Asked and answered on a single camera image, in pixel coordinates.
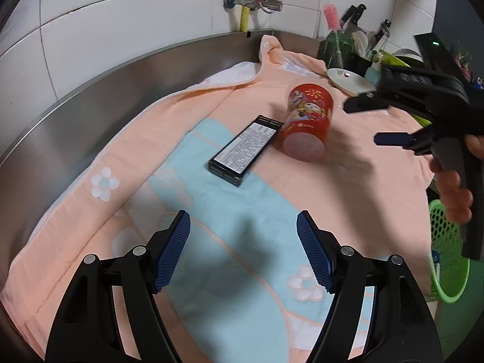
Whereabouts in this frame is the green glass jar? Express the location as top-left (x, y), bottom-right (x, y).
top-left (318, 30), bottom-right (358, 70)

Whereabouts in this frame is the green plastic mesh basket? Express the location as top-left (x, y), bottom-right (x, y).
top-left (427, 198), bottom-right (471, 304)

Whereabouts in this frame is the white dish with red mark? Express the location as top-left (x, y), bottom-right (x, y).
top-left (327, 67), bottom-right (377, 97)

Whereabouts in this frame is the black handled knife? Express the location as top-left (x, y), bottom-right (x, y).
top-left (368, 19), bottom-right (391, 51)
top-left (340, 4), bottom-right (367, 33)

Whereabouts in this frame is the person's right hand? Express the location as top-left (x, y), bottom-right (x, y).
top-left (431, 135), bottom-right (484, 224)

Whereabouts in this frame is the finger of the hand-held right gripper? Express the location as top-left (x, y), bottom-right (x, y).
top-left (374, 126), bottom-right (435, 155)
top-left (343, 91), bottom-right (394, 115)

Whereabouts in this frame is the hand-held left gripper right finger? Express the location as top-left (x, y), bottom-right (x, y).
top-left (296, 210), bottom-right (443, 363)

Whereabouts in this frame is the red cartoon print cup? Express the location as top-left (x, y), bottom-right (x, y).
top-left (273, 77), bottom-right (335, 162)

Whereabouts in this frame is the pink bottle brush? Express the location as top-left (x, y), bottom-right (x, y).
top-left (322, 4), bottom-right (343, 33)

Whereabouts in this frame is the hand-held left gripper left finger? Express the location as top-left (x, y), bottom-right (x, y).
top-left (44, 210), bottom-right (191, 363)

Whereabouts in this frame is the teal pump bottle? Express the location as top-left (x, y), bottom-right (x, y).
top-left (365, 53), bottom-right (384, 86)

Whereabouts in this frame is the black rectangular box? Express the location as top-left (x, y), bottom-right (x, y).
top-left (208, 114), bottom-right (284, 188)

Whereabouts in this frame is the yellow hose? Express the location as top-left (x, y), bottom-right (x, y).
top-left (239, 0), bottom-right (262, 33)

